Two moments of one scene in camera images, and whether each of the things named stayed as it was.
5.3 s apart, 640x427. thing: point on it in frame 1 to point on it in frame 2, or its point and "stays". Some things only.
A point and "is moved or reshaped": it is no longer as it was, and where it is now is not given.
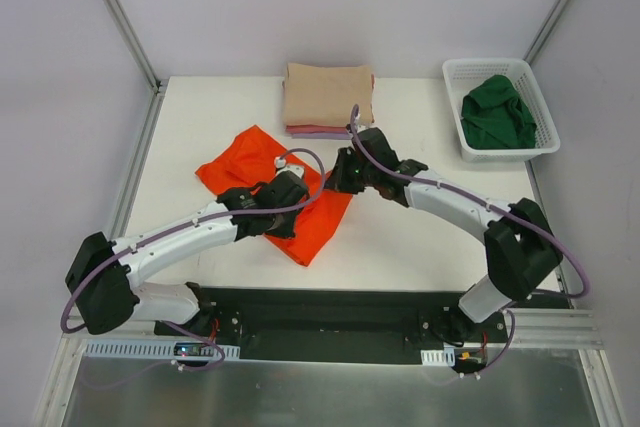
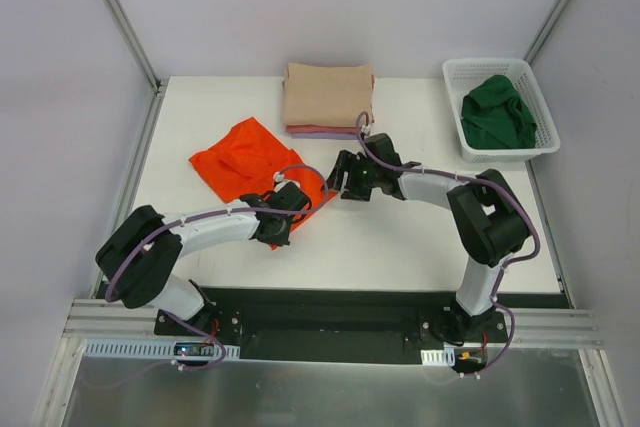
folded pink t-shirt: [316, 129] stays
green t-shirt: [494, 117] stays
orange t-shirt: [248, 159] is moved or reshaped
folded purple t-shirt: [322, 136] stays
